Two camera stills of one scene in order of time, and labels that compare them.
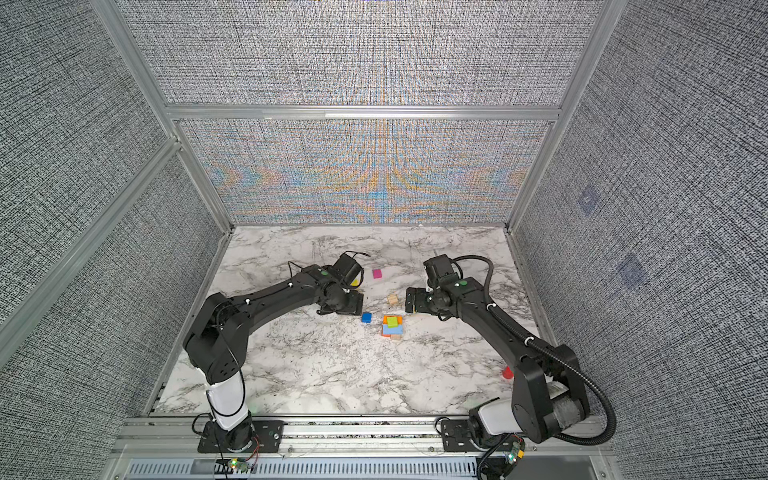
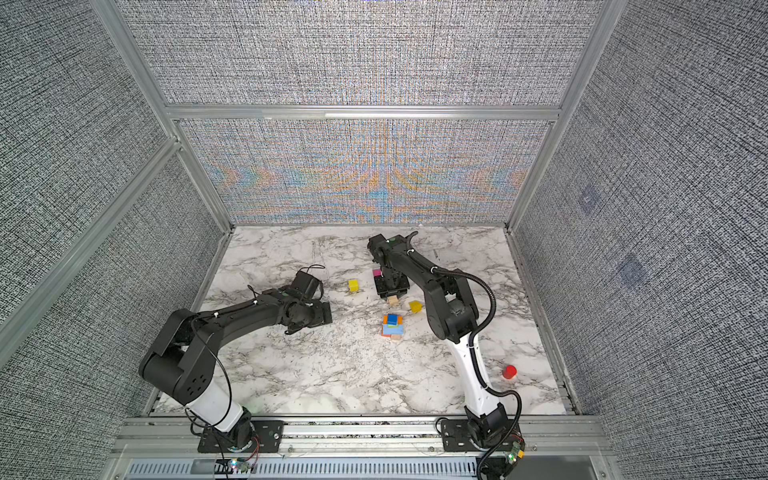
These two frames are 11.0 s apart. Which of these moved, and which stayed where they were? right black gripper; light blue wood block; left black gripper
Moved: right black gripper; left black gripper
Stayed: light blue wood block
